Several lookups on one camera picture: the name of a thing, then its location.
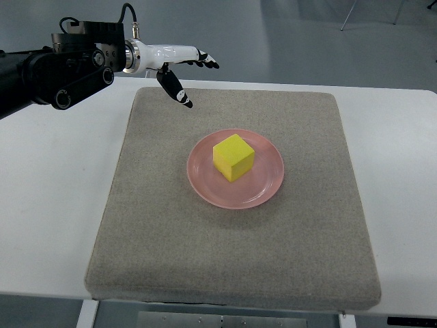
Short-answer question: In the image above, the yellow foam block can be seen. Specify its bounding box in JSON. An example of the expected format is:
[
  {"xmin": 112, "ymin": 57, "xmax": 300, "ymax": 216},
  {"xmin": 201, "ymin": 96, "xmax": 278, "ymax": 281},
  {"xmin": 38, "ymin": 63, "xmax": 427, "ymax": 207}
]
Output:
[{"xmin": 212, "ymin": 134, "xmax": 255, "ymax": 182}]

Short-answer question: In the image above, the pink plate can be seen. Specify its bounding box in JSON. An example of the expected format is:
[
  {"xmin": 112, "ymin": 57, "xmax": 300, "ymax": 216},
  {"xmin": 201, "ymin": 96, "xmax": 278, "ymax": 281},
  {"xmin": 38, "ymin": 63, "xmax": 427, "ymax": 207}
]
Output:
[{"xmin": 186, "ymin": 129, "xmax": 285, "ymax": 210}]

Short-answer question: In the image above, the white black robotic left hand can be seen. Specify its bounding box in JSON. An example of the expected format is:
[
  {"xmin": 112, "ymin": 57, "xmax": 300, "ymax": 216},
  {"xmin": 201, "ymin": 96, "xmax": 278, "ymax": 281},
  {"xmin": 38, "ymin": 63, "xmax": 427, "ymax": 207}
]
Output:
[{"xmin": 123, "ymin": 39, "xmax": 219, "ymax": 108}]

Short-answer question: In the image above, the white table leg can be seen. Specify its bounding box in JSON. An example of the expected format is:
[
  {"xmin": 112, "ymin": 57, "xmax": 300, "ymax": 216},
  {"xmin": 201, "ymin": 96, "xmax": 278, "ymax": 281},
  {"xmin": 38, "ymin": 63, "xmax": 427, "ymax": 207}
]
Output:
[{"xmin": 76, "ymin": 300, "xmax": 99, "ymax": 328}]

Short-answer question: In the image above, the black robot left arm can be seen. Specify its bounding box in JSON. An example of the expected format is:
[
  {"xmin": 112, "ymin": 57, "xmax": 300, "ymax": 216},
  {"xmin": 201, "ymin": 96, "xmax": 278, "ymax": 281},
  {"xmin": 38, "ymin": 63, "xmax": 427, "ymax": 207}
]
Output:
[{"xmin": 1, "ymin": 3, "xmax": 138, "ymax": 118}]

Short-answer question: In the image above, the grey fabric mat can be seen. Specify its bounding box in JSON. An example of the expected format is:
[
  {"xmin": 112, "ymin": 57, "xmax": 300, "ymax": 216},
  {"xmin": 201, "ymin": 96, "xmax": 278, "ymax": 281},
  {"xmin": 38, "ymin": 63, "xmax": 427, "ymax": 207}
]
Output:
[{"xmin": 84, "ymin": 87, "xmax": 381, "ymax": 312}]

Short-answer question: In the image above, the metal chair leg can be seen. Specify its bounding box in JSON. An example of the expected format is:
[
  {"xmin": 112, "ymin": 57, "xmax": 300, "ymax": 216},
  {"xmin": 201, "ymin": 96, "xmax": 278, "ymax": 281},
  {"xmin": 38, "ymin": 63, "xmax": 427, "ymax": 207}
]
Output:
[{"xmin": 340, "ymin": 0, "xmax": 358, "ymax": 31}]

